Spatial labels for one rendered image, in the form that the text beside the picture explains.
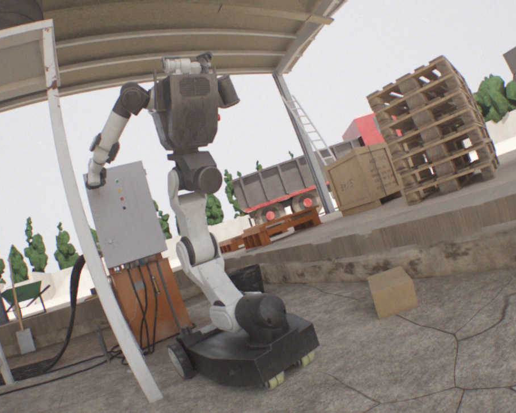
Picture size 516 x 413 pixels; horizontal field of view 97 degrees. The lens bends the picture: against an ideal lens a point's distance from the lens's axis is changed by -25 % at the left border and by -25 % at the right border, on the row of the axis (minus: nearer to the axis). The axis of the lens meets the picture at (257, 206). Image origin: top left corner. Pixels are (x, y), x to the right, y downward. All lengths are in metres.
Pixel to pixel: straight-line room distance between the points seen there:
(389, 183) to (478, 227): 2.71
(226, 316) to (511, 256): 1.32
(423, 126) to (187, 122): 1.87
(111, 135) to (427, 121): 2.16
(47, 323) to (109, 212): 2.67
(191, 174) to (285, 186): 8.80
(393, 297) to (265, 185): 8.83
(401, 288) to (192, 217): 1.02
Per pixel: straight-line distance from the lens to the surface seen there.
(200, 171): 1.19
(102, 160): 1.42
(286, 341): 1.16
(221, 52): 7.65
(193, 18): 6.73
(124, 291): 2.40
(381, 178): 4.13
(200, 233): 1.42
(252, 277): 2.78
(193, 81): 1.21
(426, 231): 1.76
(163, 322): 2.46
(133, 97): 1.24
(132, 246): 1.89
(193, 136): 1.23
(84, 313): 4.21
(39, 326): 4.35
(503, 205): 1.56
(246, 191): 10.00
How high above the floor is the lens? 0.59
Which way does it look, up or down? 4 degrees up
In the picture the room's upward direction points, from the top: 19 degrees counter-clockwise
